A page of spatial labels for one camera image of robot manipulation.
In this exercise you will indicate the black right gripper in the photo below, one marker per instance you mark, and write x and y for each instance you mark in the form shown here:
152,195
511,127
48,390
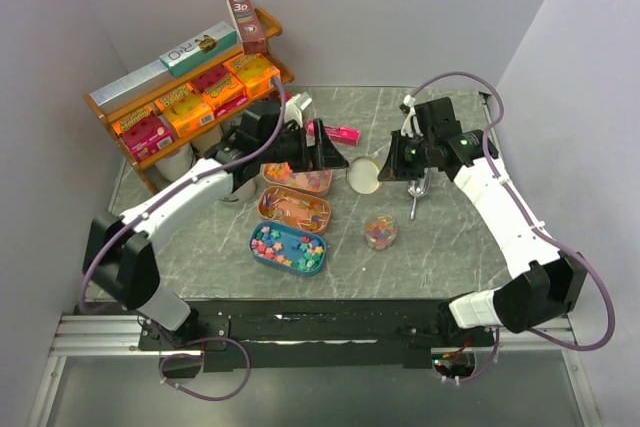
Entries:
394,170

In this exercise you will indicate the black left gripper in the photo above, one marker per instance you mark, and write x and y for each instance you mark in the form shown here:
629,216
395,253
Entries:
322,156

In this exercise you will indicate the silver metal scoop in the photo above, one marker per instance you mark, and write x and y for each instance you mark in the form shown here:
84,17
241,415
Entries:
417,189

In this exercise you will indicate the pink tin of lollipops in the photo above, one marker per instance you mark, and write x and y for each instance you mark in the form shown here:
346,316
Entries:
296,209

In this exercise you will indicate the gold jar lid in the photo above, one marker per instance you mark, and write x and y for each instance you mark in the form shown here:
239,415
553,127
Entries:
362,175

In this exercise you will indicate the blue tin of star candies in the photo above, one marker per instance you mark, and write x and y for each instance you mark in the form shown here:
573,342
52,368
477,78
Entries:
289,249

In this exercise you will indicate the clear plastic jar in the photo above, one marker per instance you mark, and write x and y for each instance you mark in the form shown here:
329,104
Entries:
380,231

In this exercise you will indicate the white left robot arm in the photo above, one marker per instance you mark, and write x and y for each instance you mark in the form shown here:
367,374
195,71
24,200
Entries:
120,256

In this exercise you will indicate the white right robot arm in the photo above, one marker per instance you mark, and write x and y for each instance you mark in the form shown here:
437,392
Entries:
545,281

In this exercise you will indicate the pink tin of gummies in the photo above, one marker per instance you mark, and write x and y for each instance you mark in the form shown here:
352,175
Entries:
315,183

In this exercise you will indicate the pink box on table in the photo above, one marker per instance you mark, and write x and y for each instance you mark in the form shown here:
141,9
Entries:
341,135

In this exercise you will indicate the white toilet paper roll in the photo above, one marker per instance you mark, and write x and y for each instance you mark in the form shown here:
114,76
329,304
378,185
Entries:
243,194

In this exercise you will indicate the orange sponge box right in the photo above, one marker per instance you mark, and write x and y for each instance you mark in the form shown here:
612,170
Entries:
255,73

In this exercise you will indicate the beige paper roll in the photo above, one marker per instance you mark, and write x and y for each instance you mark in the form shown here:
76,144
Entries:
206,140

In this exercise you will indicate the red orange sponge box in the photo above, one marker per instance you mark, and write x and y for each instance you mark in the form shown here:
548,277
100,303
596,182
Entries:
218,86

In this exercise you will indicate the orange sponge box middle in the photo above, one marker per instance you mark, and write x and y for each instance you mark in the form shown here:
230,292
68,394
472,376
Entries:
184,109

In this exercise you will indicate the white paper roll on shelf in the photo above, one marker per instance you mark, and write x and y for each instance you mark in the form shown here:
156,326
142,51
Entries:
175,165

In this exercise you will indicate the teal long box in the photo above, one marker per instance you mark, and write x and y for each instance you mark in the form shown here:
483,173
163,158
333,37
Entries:
203,47

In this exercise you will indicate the red tall carton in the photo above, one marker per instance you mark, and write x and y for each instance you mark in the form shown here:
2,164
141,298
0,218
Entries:
249,29

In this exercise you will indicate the pink sponge box left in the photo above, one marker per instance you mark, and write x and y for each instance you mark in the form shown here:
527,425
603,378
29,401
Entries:
143,132

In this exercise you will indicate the wooden three-tier shelf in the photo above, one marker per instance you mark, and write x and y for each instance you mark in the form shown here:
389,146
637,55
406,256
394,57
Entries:
157,114

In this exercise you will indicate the silver long box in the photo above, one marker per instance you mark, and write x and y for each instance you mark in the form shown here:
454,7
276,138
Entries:
132,86

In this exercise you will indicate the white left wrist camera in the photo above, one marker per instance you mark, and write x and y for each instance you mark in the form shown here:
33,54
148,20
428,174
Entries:
298,108

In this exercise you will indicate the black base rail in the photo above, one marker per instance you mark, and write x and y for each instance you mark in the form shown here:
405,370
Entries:
293,333

